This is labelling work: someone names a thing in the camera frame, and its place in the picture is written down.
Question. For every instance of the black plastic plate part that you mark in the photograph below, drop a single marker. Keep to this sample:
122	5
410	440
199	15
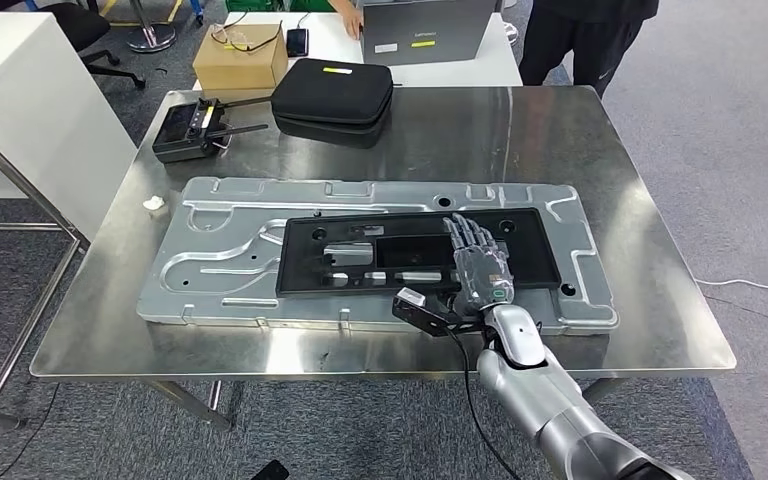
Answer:
304	265

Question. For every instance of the black smartphone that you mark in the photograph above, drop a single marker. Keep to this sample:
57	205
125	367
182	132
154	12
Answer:
297	42

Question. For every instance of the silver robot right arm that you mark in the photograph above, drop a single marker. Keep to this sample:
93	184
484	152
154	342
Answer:
536	391

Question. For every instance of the stainless steel workbench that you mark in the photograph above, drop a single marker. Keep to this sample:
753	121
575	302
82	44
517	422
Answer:
457	132

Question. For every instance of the black office chair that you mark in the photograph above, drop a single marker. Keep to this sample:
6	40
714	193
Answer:
82	26

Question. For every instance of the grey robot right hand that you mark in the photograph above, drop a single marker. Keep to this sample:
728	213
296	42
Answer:
483	278

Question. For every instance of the brown cardboard box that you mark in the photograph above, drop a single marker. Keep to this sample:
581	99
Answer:
238	69

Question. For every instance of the steel side table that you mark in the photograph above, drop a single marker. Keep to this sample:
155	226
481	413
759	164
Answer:
26	192

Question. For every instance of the small white scrap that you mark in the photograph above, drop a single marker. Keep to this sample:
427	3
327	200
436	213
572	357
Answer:
153	203

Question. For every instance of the black right wrist camera bracket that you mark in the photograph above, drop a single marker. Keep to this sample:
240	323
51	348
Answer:
425	319

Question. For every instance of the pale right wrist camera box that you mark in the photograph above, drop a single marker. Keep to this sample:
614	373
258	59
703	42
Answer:
411	297

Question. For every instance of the person's hand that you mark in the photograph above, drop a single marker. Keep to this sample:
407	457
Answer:
353	25

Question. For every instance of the black zip carry case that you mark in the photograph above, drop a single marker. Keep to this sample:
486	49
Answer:
331	93

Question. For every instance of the white cabinet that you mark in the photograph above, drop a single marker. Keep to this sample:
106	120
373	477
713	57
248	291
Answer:
39	119

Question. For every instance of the person's forearm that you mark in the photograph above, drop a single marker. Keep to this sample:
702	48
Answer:
339	6

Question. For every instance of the grey laptop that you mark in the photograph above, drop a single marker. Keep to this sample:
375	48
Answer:
424	30

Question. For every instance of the black remote controller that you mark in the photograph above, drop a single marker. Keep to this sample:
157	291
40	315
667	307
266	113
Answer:
182	132

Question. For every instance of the stamped silver metal panel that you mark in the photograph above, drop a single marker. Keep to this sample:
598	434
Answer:
225	218

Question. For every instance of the chrome stanchion base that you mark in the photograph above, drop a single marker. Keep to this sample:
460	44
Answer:
151	36

